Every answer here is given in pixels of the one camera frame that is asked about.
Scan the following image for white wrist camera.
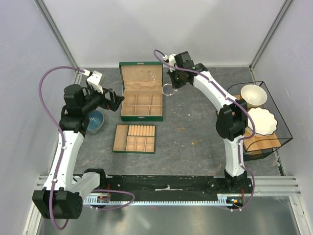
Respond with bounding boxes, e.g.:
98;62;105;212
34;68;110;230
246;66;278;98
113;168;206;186
87;71;103;94
162;54;176;72

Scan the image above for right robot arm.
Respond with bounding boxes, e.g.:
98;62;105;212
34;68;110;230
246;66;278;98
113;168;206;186
162;51;248;193

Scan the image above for white scalloped bowl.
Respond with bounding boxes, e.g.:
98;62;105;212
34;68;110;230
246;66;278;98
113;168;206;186
248;107;278;137

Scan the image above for silver bangle bracelet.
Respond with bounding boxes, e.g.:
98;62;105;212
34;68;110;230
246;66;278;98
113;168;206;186
161;83;177;96

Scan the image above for green jewelry box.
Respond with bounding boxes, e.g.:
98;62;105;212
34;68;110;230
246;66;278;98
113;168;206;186
119;62;163;122

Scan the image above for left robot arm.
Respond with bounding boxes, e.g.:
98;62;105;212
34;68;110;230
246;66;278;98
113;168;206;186
32;84;124;219

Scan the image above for blue ceramic bowl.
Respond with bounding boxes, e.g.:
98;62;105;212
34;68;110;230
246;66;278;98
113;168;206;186
87;110;105;134

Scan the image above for slotted cable duct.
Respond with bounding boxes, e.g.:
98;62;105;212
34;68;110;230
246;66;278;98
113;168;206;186
83;193;244;208

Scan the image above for black wire shelf rack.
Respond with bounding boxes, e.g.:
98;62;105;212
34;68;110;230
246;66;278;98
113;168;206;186
226;81;293;162

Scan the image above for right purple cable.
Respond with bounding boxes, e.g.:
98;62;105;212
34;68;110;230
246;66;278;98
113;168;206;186
153;49;256;212

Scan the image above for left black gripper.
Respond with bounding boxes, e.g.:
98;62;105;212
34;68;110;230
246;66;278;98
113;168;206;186
81;85;124;114

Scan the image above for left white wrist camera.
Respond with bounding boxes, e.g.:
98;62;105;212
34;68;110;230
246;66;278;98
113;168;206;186
87;71;103;94

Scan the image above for cream round bowl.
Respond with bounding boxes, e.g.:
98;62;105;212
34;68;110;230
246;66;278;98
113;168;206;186
240;84;267;108

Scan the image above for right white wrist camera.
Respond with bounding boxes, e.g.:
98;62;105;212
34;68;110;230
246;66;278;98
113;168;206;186
162;54;176;72

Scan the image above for purple cable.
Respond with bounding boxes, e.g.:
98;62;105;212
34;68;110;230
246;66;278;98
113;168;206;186
39;66;90;231
153;49;256;212

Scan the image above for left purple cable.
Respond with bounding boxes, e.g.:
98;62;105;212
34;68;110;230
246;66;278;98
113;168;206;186
39;66;90;231

